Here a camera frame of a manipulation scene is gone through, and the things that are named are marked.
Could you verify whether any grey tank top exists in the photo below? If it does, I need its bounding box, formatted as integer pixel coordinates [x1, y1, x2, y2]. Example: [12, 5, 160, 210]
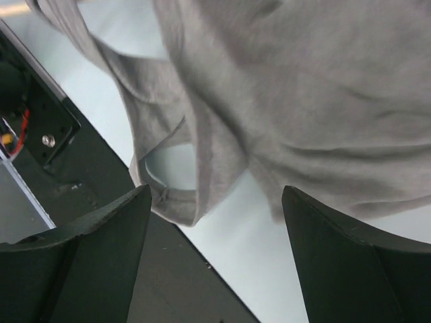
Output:
[28, 1, 430, 227]

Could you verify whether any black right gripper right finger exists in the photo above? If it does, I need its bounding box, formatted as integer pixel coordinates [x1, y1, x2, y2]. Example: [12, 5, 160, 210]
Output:
[282, 186, 430, 322]

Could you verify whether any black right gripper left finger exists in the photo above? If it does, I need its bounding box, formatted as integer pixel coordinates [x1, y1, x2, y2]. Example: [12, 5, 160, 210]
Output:
[1, 186, 152, 322]

